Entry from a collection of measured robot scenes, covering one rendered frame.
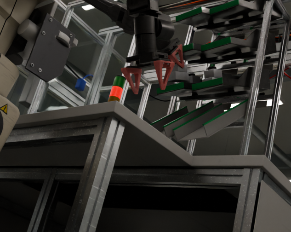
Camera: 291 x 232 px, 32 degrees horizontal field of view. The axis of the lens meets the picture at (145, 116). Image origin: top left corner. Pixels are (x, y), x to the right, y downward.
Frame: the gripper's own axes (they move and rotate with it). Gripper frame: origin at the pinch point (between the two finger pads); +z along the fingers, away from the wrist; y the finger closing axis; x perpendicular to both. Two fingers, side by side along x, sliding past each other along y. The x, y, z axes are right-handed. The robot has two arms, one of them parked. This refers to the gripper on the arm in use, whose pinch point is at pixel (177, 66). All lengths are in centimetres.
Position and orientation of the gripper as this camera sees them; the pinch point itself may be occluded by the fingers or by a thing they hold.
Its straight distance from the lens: 184.1
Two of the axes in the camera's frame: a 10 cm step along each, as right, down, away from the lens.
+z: 5.4, 7.8, 3.2
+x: -5.6, 6.2, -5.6
